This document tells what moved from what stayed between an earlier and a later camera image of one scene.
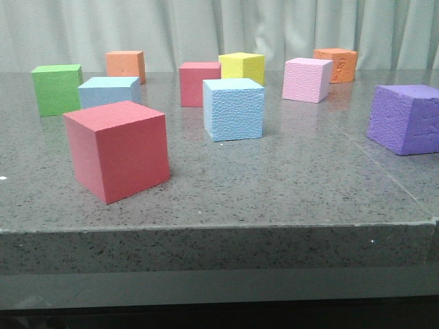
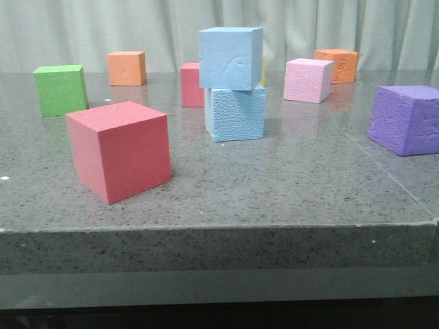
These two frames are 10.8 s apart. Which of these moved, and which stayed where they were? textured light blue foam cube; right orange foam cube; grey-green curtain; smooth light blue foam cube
Moved: smooth light blue foam cube
Stayed: textured light blue foam cube; right orange foam cube; grey-green curtain
